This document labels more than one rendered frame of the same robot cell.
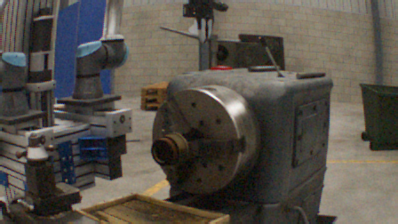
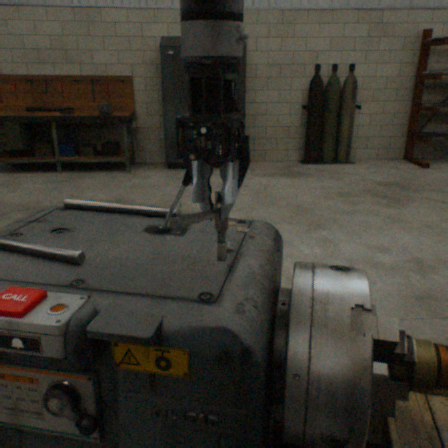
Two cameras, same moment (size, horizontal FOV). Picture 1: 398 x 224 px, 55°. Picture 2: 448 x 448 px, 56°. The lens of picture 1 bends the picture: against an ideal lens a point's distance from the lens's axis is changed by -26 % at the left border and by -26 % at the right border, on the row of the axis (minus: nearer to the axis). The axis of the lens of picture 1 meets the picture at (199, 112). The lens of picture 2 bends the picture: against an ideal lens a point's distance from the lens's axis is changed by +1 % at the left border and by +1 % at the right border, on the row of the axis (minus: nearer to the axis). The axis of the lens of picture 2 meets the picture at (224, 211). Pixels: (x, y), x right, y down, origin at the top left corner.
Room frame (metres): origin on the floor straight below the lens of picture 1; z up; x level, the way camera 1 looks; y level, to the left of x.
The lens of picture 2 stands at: (1.89, 0.51, 1.57)
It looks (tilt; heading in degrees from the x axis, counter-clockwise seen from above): 19 degrees down; 247
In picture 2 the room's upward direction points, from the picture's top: straight up
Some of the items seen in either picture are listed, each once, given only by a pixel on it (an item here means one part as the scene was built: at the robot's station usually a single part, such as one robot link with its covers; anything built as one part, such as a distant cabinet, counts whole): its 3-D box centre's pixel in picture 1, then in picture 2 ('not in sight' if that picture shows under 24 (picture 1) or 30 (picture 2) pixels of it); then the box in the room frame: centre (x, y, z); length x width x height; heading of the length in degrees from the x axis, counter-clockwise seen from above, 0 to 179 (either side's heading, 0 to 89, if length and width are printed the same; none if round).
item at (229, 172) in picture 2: (196, 30); (226, 193); (1.67, 0.01, 1.41); 0.06 x 0.03 x 0.09; 56
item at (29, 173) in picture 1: (40, 176); not in sight; (1.00, 0.40, 1.07); 0.07 x 0.07 x 0.10; 55
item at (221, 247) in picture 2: (214, 50); (221, 225); (1.65, -0.05, 1.34); 0.02 x 0.02 x 0.12; 56
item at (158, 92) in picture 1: (171, 95); not in sight; (9.77, 0.54, 0.22); 1.25 x 0.86 x 0.44; 163
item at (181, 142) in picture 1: (171, 149); (418, 363); (1.33, 0.07, 1.08); 0.09 x 0.09 x 0.09; 55
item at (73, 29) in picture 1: (75, 56); not in sight; (8.04, 2.22, 1.18); 4.12 x 0.80 x 2.35; 32
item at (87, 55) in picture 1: (89, 57); not in sight; (1.89, 0.45, 1.33); 0.13 x 0.12 x 0.14; 141
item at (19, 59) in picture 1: (11, 68); not in sight; (1.44, 0.70, 1.33); 0.13 x 0.12 x 0.14; 83
